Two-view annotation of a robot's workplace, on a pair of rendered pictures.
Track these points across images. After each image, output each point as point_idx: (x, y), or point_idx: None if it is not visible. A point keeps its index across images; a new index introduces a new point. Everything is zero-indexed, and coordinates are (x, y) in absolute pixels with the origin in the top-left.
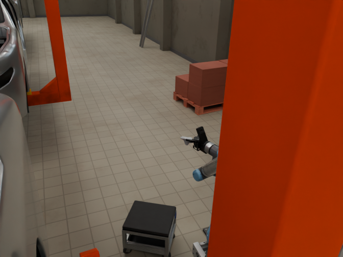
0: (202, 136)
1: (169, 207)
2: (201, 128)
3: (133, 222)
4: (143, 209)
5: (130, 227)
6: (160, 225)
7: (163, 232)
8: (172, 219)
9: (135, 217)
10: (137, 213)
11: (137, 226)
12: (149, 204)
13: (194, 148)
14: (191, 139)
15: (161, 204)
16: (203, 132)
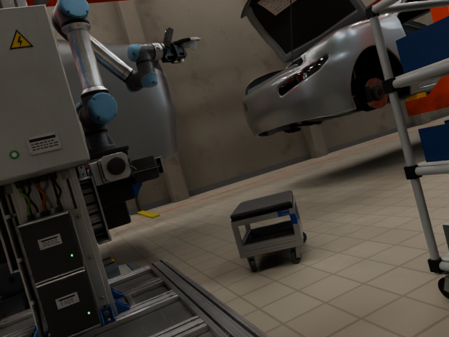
0: (164, 40)
1: (284, 200)
2: (166, 29)
3: (247, 202)
4: (272, 196)
5: (239, 204)
6: (244, 208)
7: (232, 213)
8: (260, 208)
9: (255, 200)
10: (264, 198)
11: (240, 204)
12: (285, 194)
13: (178, 63)
14: None
15: (288, 196)
16: (166, 35)
